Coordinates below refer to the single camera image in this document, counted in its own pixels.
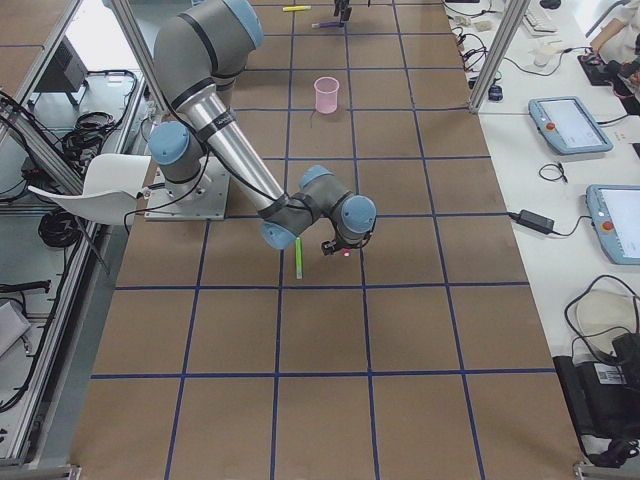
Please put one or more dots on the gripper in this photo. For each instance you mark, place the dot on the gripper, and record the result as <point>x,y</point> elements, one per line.
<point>342,7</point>
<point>348,245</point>

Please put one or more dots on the purple pen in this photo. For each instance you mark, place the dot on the purple pen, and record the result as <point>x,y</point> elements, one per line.
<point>328,24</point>

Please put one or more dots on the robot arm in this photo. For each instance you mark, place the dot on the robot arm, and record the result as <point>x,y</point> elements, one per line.
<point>197,56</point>

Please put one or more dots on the pink mesh cup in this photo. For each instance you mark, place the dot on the pink mesh cup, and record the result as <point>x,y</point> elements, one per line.
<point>326,94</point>

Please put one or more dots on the clear plastic cup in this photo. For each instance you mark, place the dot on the clear plastic cup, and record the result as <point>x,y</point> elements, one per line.
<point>541,59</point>

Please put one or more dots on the green pen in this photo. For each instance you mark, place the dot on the green pen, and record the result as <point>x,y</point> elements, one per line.
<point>298,252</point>

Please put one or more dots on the yellow pen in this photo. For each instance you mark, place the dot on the yellow pen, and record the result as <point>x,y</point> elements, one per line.
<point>296,8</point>

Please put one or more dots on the white keyboard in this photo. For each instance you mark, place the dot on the white keyboard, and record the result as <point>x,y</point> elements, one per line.
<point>538,24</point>

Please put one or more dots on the black power adapter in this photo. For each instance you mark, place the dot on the black power adapter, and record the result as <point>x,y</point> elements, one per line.
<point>533,221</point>

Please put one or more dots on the white chair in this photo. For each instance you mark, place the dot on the white chair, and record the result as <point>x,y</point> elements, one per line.
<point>110,189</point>

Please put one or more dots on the upper teach pendant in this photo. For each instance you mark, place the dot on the upper teach pendant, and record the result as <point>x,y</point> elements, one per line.
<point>567,126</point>

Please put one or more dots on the teach pendant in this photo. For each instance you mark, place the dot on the teach pendant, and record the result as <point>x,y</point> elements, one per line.
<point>614,210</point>
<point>567,126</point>

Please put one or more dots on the person in white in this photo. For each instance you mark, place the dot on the person in white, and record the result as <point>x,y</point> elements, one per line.
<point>618,40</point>

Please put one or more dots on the lower teach pendant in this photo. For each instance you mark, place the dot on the lower teach pendant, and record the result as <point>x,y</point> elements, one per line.
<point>614,210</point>

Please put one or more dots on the black equipment box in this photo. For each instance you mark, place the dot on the black equipment box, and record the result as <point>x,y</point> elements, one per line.
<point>603,400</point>

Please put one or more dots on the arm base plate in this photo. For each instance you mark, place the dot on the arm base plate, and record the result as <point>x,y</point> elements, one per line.
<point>203,198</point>

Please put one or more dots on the aluminium frame post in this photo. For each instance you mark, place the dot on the aluminium frame post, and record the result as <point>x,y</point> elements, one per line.
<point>512,17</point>

